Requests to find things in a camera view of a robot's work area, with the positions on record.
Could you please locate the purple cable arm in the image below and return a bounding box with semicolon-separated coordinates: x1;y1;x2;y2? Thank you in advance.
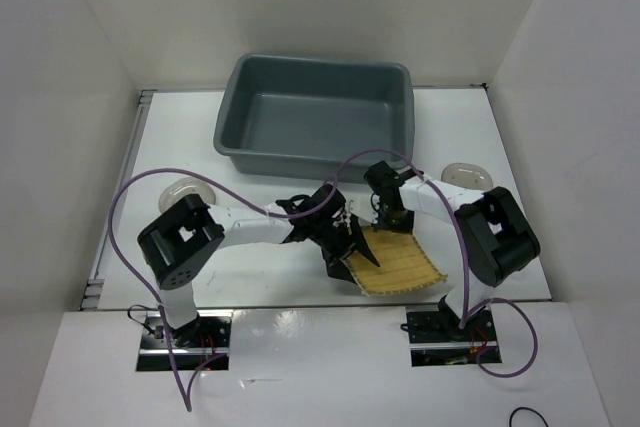
329;148;540;378
107;166;341;413

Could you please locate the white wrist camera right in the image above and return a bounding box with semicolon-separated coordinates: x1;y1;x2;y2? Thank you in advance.
346;196;378;226

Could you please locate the clear plate right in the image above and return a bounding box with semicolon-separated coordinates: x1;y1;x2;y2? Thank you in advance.
440;162;494;191

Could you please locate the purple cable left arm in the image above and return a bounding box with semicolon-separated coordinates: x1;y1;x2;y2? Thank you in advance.
107;166;341;413

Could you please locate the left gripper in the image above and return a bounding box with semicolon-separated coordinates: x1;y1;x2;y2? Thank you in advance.
308;218;379;285

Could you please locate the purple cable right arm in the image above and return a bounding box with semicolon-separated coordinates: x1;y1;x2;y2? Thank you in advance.
329;148;540;378

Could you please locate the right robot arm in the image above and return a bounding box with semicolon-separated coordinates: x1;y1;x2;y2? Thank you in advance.
364;161;540;340

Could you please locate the clear plate left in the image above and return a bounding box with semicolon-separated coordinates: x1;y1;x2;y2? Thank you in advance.
158;176;216;213

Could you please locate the black cable loop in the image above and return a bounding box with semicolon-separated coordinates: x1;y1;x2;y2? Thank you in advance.
509;406;549;427

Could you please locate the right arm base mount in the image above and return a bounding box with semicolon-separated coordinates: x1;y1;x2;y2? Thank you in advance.
400;305;502;367

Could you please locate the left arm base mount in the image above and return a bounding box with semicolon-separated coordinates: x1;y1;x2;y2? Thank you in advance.
126;304;233;372

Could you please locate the clear plate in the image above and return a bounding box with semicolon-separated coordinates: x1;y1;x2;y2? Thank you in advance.
158;176;216;213
440;162;494;191

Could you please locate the bamboo mat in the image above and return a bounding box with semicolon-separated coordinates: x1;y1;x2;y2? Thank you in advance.
346;227;447;296

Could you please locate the grey plastic bin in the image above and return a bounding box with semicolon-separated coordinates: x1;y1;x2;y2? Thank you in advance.
213;54;415;183

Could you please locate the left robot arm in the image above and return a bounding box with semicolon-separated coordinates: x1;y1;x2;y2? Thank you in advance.
137;185;380;347

